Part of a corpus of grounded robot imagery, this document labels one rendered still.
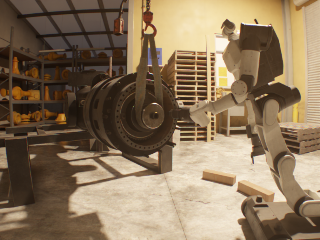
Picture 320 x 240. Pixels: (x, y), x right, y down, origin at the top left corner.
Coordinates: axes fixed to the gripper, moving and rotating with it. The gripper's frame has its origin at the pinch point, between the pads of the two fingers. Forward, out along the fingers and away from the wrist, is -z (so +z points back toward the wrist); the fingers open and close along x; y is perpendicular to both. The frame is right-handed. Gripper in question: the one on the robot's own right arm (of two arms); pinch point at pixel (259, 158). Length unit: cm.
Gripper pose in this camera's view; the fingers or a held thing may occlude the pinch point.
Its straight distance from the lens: 151.0
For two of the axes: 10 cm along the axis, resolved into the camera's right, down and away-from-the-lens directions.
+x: -9.7, 2.0, 1.6
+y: -1.5, 0.8, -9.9
